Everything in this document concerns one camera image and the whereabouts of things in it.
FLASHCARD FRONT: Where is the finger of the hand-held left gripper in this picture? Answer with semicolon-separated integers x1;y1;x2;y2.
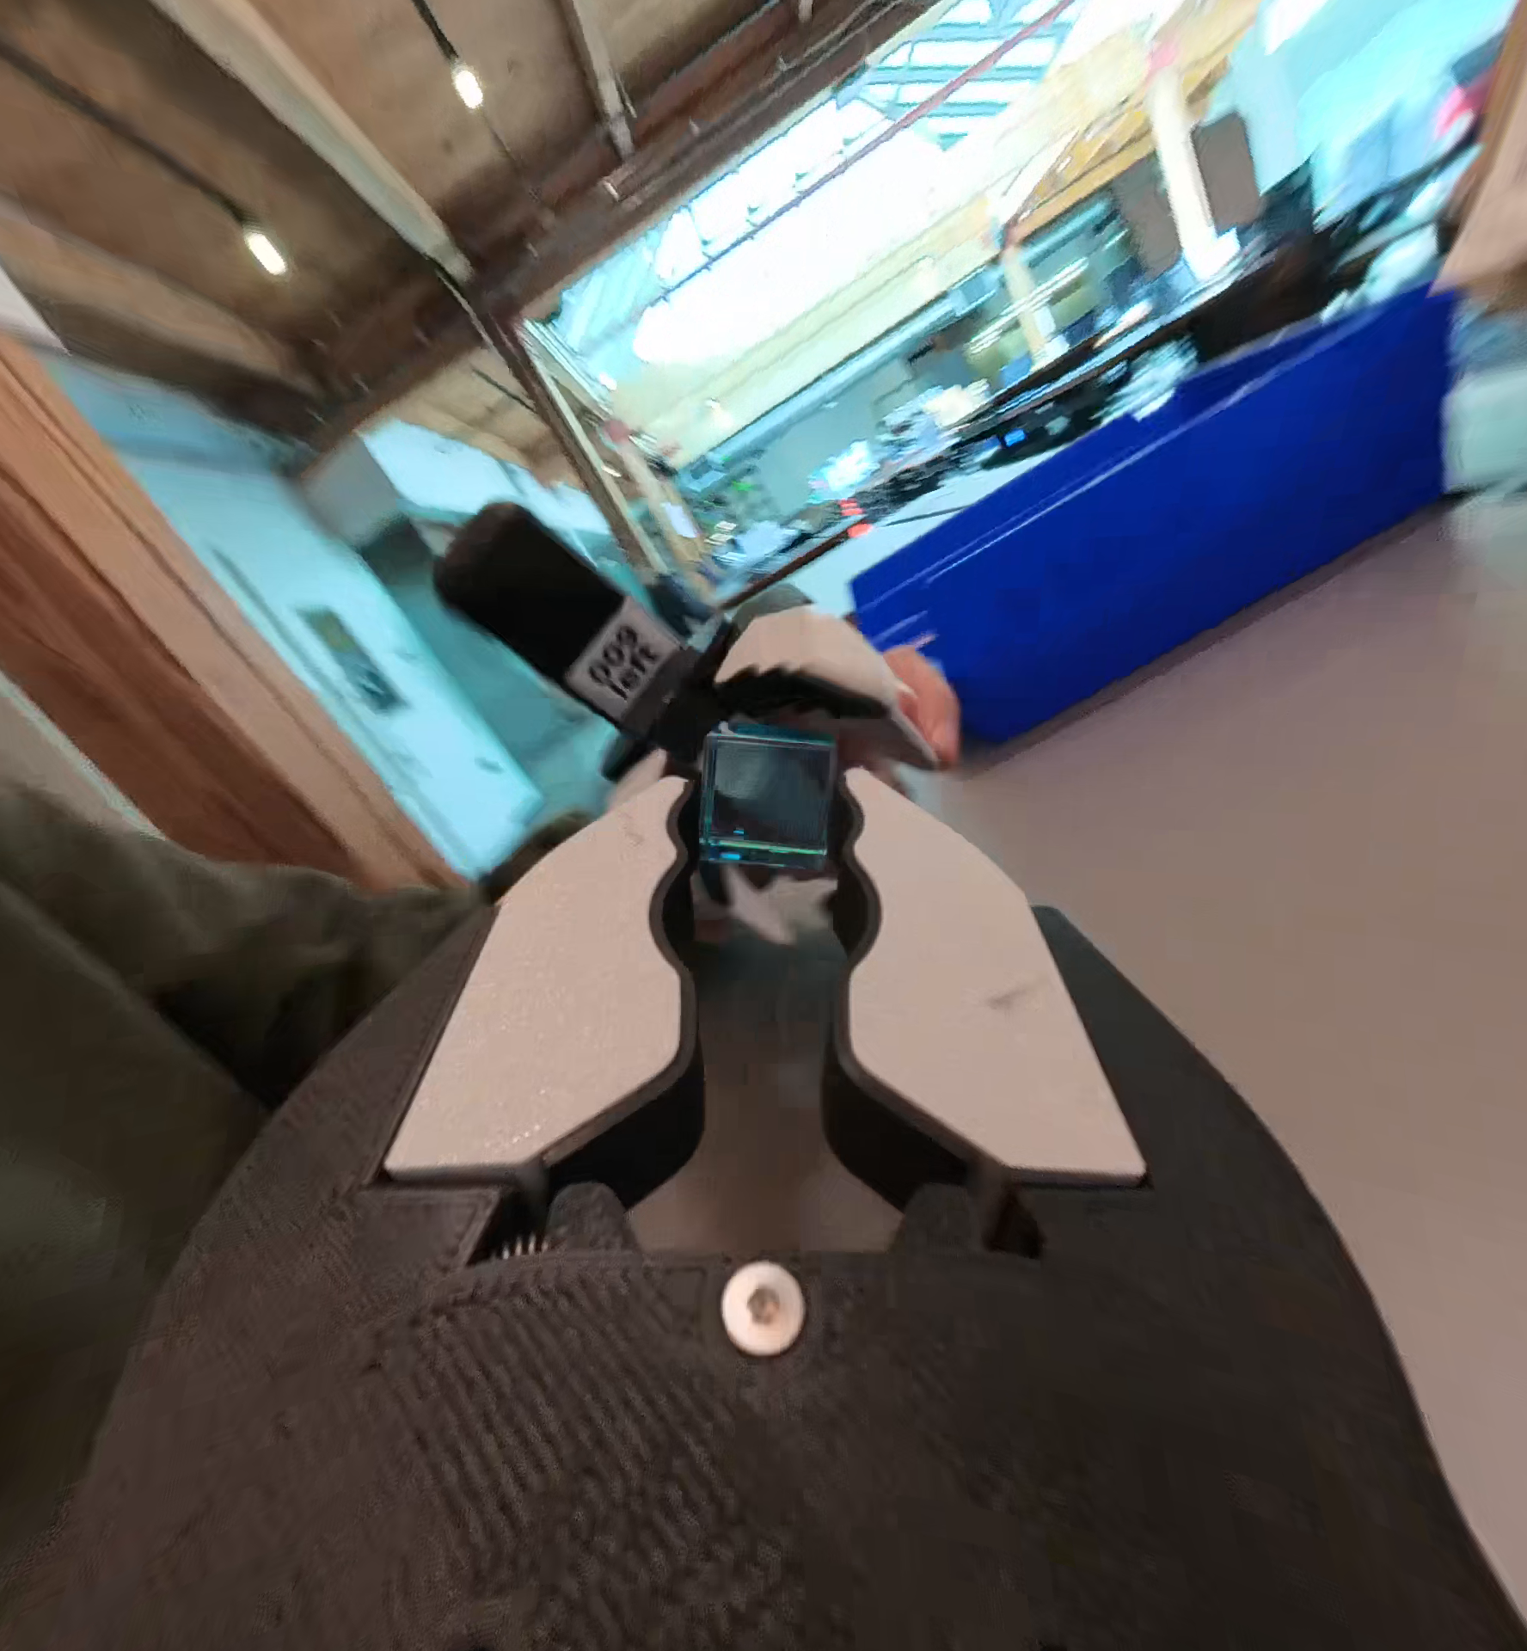
720;608;939;769
698;862;830;949

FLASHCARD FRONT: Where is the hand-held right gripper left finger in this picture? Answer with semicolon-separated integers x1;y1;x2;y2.
387;774;704;1202

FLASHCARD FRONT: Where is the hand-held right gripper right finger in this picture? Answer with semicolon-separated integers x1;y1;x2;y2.
830;769;1147;1213

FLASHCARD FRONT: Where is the clear cyan cube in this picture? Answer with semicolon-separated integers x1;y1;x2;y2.
698;729;840;883

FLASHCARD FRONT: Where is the person's left hand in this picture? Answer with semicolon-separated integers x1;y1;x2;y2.
889;644;963;764

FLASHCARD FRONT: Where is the large blue bin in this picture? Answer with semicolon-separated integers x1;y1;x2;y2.
845;290;1459;746

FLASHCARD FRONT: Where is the wooden column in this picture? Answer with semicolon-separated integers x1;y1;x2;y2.
0;316;458;893

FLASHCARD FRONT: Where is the person's olive sweatshirt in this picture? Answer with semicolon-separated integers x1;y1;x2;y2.
0;788;477;1651

